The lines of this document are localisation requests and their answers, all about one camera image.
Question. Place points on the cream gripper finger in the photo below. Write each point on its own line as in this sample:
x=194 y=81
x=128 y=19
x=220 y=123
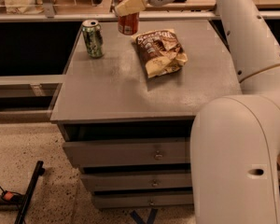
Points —
x=128 y=7

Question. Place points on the brown chip bag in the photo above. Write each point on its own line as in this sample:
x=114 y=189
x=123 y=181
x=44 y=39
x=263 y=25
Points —
x=160 y=51

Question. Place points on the orange cable clip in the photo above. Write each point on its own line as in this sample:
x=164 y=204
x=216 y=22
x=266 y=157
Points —
x=8 y=196

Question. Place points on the green soda can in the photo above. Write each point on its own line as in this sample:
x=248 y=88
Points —
x=91 y=30

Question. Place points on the grey drawer cabinet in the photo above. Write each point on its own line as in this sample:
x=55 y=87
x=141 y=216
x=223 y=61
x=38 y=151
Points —
x=112 y=98

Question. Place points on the bottom grey drawer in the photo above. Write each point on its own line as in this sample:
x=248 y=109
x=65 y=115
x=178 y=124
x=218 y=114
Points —
x=142 y=199

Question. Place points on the black stand leg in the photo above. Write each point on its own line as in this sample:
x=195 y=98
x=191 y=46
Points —
x=38 y=171

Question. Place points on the metal railing frame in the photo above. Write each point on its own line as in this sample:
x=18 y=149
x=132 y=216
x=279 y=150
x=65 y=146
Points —
x=79 y=10

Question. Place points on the middle grey drawer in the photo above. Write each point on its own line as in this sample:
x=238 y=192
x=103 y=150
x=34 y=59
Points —
x=112 y=182

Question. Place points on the top grey drawer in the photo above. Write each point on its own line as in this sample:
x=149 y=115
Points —
x=127 y=152

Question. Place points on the red coke can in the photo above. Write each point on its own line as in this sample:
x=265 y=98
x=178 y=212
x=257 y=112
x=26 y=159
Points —
x=128 y=25

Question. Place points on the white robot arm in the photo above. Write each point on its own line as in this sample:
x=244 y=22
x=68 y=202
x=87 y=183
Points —
x=235 y=140

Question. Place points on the grey drawer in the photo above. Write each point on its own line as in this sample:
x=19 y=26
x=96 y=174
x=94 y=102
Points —
x=127 y=152
x=112 y=182
x=142 y=199

